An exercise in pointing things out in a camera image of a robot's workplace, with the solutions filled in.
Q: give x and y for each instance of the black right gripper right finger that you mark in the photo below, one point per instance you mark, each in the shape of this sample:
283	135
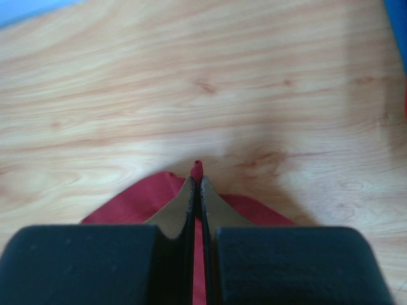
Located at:
216	213

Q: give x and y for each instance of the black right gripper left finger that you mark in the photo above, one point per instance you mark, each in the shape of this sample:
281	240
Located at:
171	269

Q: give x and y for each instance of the dark red t-shirt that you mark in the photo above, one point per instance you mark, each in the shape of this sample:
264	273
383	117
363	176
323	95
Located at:
148	196

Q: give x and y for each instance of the blue folded t-shirt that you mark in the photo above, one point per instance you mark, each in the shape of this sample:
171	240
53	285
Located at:
396	10

